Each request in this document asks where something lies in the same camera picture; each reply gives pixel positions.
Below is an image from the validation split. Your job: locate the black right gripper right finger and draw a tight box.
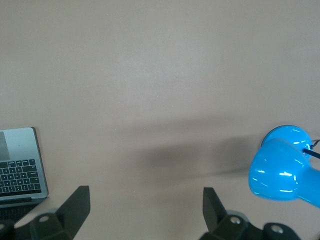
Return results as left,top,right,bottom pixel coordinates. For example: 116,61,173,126
198,186,301,240

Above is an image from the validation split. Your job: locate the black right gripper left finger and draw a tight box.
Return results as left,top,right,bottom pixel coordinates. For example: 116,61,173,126
0,185,91,240

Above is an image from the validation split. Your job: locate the silver grey laptop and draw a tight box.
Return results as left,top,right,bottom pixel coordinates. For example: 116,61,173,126
0,126,50,223

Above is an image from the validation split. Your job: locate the blue desk lamp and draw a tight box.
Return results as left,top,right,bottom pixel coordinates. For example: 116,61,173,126
247,124,320,210

